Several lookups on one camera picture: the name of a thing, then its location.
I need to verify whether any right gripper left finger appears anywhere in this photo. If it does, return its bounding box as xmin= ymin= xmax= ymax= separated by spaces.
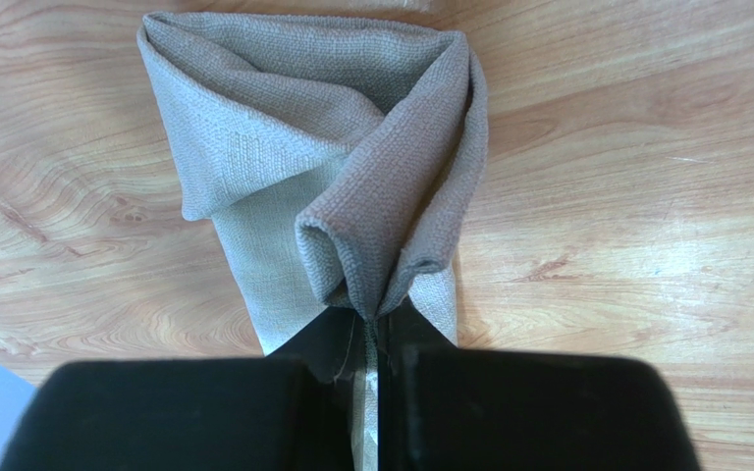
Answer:
xmin=0 ymin=308 xmax=362 ymax=470

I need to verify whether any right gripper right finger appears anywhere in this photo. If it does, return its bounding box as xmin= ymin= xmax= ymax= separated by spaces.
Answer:
xmin=376 ymin=301 xmax=700 ymax=470

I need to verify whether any beige cloth napkin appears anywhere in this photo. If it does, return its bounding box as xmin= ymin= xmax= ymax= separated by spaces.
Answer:
xmin=136 ymin=12 xmax=489 ymax=470

